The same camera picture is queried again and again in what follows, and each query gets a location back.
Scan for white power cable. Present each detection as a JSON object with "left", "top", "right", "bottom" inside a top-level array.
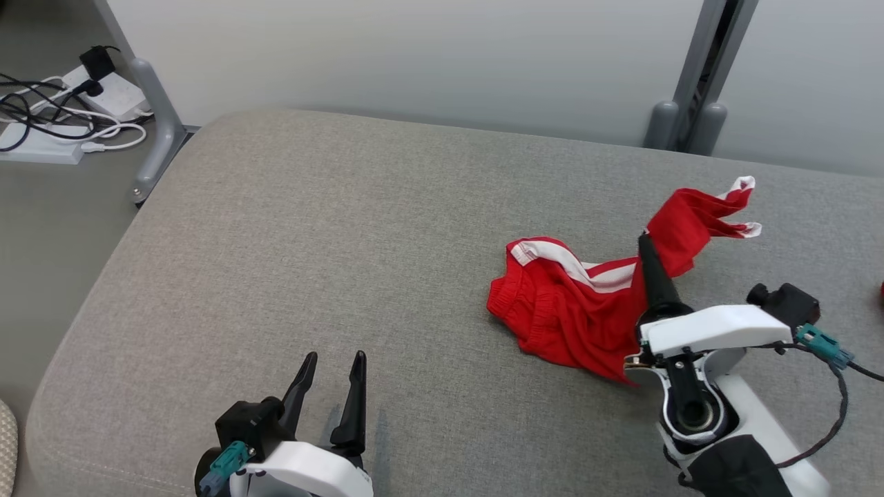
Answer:
[{"left": 28, "top": 104, "right": 149, "bottom": 154}]

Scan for left cable with teal connector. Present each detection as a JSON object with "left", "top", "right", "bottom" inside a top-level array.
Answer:
[{"left": 199, "top": 440, "right": 251, "bottom": 497}]

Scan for white power strip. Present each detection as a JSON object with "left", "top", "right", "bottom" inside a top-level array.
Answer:
[
  {"left": 0, "top": 123, "right": 87, "bottom": 165},
  {"left": 62, "top": 66, "right": 151, "bottom": 118}
]

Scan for cable with teal connector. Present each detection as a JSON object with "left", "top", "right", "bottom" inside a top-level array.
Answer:
[
  {"left": 199, "top": 440, "right": 251, "bottom": 497},
  {"left": 794, "top": 323, "right": 884, "bottom": 382}
]

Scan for right cable with teal connector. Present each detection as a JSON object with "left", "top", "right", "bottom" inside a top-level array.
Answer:
[{"left": 794, "top": 323, "right": 884, "bottom": 382}]

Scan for beige textured cushion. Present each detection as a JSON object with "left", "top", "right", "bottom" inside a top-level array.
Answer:
[{"left": 0, "top": 399, "right": 19, "bottom": 497}]

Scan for black power adapter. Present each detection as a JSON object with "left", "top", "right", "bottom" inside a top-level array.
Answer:
[{"left": 78, "top": 45, "right": 119, "bottom": 82}]

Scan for grey metal support leg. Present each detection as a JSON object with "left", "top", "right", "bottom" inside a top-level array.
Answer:
[{"left": 128, "top": 57, "right": 189, "bottom": 206}]

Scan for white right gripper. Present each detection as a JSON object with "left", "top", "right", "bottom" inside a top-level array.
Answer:
[{"left": 624, "top": 233, "right": 794, "bottom": 456}]

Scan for red shorts with white stripes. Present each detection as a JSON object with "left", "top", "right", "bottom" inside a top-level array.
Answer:
[{"left": 487, "top": 176, "right": 762, "bottom": 384}]

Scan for grey cylindrical post foot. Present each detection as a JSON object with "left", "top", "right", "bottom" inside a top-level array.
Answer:
[
  {"left": 687, "top": 102, "right": 728, "bottom": 156},
  {"left": 644, "top": 101, "right": 681, "bottom": 149}
]

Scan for grey metal partition post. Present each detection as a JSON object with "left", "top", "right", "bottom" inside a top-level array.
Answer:
[{"left": 666, "top": 0, "right": 760, "bottom": 149}]

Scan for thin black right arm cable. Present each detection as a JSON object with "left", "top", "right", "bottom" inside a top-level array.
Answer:
[{"left": 749, "top": 343, "right": 849, "bottom": 471}]

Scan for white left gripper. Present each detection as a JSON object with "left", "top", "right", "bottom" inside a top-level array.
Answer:
[{"left": 230, "top": 350, "right": 374, "bottom": 497}]

